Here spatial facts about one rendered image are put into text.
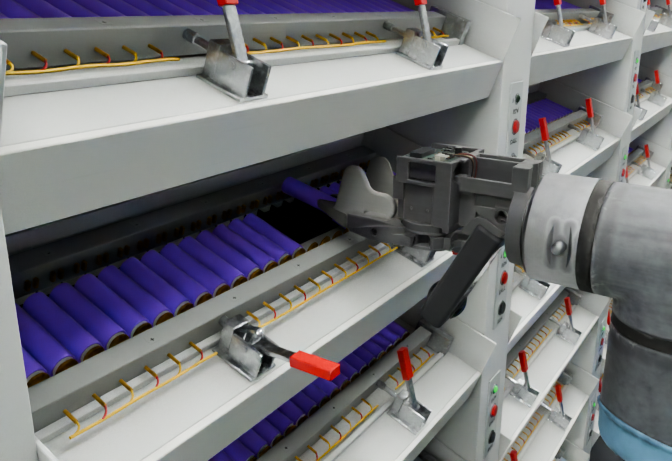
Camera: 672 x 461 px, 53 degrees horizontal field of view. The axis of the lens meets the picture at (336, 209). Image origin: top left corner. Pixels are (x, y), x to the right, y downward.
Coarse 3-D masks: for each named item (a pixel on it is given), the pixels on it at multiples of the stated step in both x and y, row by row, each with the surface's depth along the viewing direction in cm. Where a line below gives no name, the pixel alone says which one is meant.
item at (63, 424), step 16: (368, 256) 68; (336, 272) 63; (304, 288) 59; (272, 304) 56; (192, 352) 48; (160, 368) 46; (128, 384) 44; (144, 384) 45; (112, 400) 43; (80, 416) 41; (48, 432) 39
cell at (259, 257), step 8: (216, 232) 61; (224, 232) 61; (232, 232) 61; (224, 240) 61; (232, 240) 60; (240, 240) 60; (240, 248) 60; (248, 248) 60; (256, 248) 60; (248, 256) 60; (256, 256) 59; (264, 256) 59; (264, 264) 59; (264, 272) 59
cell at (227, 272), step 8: (184, 240) 58; (192, 240) 58; (184, 248) 58; (192, 248) 58; (200, 248) 58; (192, 256) 57; (200, 256) 57; (208, 256) 57; (216, 256) 57; (208, 264) 57; (216, 264) 56; (224, 264) 57; (216, 272) 56; (224, 272) 56; (232, 272) 56; (240, 272) 56; (224, 280) 56; (232, 280) 56
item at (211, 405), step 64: (384, 128) 88; (192, 192) 63; (384, 256) 69; (448, 256) 74; (320, 320) 57; (384, 320) 65; (192, 384) 47; (256, 384) 49; (64, 448) 40; (128, 448) 41; (192, 448) 44
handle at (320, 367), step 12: (252, 336) 49; (264, 348) 48; (276, 348) 48; (288, 360) 47; (300, 360) 46; (312, 360) 46; (324, 360) 46; (312, 372) 46; (324, 372) 45; (336, 372) 46
